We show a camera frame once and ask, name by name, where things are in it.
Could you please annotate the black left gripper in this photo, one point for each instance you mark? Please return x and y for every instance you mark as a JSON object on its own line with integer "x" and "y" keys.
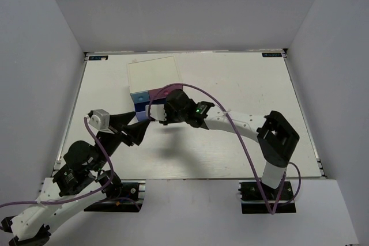
{"x": 136, "y": 131}

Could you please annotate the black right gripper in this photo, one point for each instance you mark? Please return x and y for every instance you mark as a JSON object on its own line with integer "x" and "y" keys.
{"x": 168, "y": 108}

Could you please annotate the pink drawer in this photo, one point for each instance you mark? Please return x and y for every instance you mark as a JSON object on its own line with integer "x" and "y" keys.
{"x": 161, "y": 93}

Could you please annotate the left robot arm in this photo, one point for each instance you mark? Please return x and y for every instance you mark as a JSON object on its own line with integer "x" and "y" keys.
{"x": 86, "y": 181}

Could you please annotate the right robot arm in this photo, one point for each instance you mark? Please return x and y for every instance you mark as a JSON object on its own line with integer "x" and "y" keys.
{"x": 274, "y": 134}

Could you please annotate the cream drawer cabinet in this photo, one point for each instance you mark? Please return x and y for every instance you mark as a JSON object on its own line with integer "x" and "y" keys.
{"x": 152, "y": 74}

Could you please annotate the left table label sticker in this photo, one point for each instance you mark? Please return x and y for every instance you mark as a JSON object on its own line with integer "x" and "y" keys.
{"x": 99, "y": 57}

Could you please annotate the table label sticker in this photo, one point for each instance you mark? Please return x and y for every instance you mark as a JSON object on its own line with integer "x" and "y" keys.
{"x": 272, "y": 54}
{"x": 99, "y": 57}

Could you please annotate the right table label sticker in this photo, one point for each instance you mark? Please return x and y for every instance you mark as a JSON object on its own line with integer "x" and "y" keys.
{"x": 272, "y": 54}

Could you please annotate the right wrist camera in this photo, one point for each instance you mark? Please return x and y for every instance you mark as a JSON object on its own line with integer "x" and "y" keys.
{"x": 156, "y": 112}

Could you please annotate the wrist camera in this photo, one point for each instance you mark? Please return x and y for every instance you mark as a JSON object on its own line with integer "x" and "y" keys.
{"x": 156, "y": 112}
{"x": 99, "y": 119}

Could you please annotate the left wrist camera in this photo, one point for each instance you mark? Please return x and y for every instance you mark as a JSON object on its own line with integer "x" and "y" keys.
{"x": 99, "y": 119}

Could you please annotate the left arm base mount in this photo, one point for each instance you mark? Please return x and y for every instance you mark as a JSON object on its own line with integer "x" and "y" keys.
{"x": 128, "y": 198}

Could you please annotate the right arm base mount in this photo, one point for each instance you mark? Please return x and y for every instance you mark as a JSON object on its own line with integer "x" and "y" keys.
{"x": 252, "y": 201}

